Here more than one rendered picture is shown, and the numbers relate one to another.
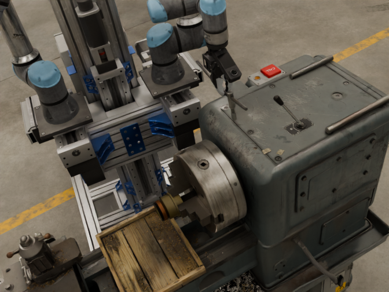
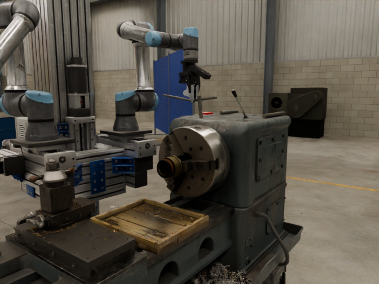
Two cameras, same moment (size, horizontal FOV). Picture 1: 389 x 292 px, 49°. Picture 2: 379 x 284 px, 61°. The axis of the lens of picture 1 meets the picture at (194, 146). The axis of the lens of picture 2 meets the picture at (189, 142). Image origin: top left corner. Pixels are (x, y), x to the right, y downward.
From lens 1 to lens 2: 1.17 m
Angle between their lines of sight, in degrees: 45
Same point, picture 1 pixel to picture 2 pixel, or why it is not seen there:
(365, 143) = (281, 136)
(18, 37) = (21, 69)
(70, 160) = not seen: hidden behind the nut
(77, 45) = (60, 95)
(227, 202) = (220, 150)
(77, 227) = not seen: outside the picture
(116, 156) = (80, 193)
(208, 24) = (190, 42)
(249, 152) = (224, 122)
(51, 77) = (49, 96)
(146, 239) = (142, 216)
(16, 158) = not seen: outside the picture
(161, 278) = (173, 229)
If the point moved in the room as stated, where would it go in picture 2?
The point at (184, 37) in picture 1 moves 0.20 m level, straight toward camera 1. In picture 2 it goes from (142, 97) to (157, 98)
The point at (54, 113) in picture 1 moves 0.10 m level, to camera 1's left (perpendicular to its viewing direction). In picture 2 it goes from (41, 130) to (17, 131)
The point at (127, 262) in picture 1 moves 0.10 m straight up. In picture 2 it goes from (133, 228) to (132, 202)
